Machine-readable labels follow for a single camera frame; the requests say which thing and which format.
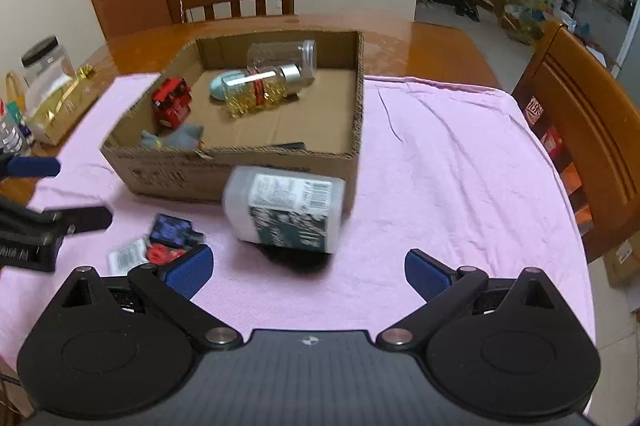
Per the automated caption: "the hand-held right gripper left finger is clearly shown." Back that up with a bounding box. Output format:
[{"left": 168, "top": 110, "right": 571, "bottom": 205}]
[{"left": 45, "top": 243, "right": 244, "bottom": 353}]

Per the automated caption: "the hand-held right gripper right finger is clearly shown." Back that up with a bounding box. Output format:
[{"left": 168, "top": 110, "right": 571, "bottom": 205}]
[{"left": 375, "top": 248, "right": 576, "bottom": 353}]

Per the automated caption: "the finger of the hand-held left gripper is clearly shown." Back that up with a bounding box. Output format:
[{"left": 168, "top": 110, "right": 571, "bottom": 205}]
[
  {"left": 0, "top": 196, "right": 113, "bottom": 239},
  {"left": 0, "top": 156, "right": 62, "bottom": 180}
]

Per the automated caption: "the clear card case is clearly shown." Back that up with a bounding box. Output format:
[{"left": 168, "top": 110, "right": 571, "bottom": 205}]
[{"left": 106, "top": 238, "right": 148, "bottom": 277}]

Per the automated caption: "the white medicine bottle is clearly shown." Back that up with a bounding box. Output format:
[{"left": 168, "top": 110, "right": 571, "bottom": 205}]
[{"left": 221, "top": 166, "right": 347, "bottom": 254}]

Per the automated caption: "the grey cat toy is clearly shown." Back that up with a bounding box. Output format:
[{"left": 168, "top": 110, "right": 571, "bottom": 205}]
[{"left": 140, "top": 123, "right": 207, "bottom": 153}]

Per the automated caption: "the red toy robot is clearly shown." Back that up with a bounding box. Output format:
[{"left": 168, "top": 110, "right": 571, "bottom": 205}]
[{"left": 151, "top": 77, "right": 193, "bottom": 127}]

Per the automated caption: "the cardboard box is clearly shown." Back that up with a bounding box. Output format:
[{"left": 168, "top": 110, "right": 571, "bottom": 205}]
[{"left": 100, "top": 30, "right": 365, "bottom": 207}]

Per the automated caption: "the teal earbud case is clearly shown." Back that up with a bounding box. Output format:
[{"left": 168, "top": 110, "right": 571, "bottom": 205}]
[{"left": 209, "top": 70, "right": 251, "bottom": 102}]

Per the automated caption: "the capsule bottle with silver cap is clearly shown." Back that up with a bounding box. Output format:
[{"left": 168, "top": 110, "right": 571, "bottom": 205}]
[{"left": 221, "top": 64, "right": 303, "bottom": 117}]

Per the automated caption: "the clear water bottle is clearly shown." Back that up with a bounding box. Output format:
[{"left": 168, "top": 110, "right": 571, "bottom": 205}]
[{"left": 0, "top": 108, "right": 32, "bottom": 157}]

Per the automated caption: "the gold tissue box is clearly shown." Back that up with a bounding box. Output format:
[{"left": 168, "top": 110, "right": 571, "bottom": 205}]
[{"left": 25, "top": 63, "right": 108, "bottom": 144}]

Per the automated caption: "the pink towel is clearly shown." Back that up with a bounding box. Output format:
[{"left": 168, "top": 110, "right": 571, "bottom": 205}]
[{"left": 0, "top": 74, "right": 597, "bottom": 417}]

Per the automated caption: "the glass jar with black lid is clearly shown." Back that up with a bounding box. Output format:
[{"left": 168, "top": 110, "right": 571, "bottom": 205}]
[{"left": 21, "top": 36, "right": 73, "bottom": 86}]

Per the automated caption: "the brown carton on floor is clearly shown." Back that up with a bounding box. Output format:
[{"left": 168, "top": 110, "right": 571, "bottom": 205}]
[{"left": 602, "top": 231, "right": 640, "bottom": 289}]

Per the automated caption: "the wooden chair with grooved back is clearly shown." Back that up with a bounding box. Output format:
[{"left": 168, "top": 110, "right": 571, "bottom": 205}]
[{"left": 511, "top": 20, "right": 640, "bottom": 264}]

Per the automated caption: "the pile of bags and boxes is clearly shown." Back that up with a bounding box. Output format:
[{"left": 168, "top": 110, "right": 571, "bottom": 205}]
[{"left": 500, "top": 0, "right": 551, "bottom": 44}]

